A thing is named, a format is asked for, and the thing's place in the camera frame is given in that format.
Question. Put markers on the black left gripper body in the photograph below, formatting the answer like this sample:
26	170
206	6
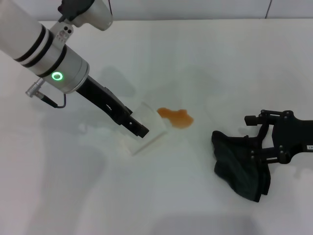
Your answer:
102	100

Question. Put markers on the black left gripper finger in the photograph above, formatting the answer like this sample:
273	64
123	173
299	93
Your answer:
137	128

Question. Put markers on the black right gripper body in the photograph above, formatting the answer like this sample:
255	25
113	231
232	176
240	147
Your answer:
293	135

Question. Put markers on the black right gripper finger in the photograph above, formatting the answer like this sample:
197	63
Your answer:
266	154
250	120

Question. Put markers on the white paper cup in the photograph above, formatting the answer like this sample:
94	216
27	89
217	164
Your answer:
151	124

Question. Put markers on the dark blue rag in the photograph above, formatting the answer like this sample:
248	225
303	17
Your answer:
234	161

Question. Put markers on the brown water stain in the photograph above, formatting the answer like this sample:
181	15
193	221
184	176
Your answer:
177	118

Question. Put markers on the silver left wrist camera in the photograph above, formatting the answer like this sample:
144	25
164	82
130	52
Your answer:
93	13

